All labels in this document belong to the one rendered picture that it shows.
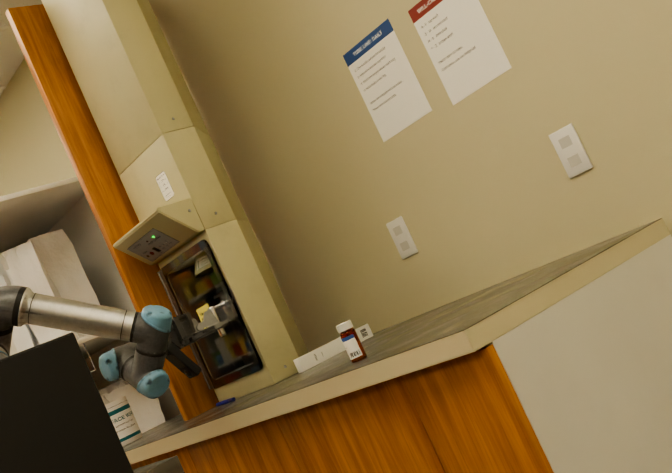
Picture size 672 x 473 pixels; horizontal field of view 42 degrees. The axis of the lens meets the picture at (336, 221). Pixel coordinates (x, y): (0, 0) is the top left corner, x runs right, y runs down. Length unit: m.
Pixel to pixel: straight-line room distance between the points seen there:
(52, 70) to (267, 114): 0.69
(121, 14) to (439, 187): 1.05
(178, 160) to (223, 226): 0.23
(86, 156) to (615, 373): 1.78
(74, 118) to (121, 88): 0.28
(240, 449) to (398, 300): 0.72
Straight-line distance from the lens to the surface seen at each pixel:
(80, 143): 2.88
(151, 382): 2.22
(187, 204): 2.50
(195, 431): 2.29
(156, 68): 2.65
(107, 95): 2.77
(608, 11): 2.04
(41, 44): 3.00
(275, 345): 2.50
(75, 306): 2.21
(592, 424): 1.66
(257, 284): 2.52
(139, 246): 2.66
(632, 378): 1.78
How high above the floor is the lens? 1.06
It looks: 5 degrees up
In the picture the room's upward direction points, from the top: 25 degrees counter-clockwise
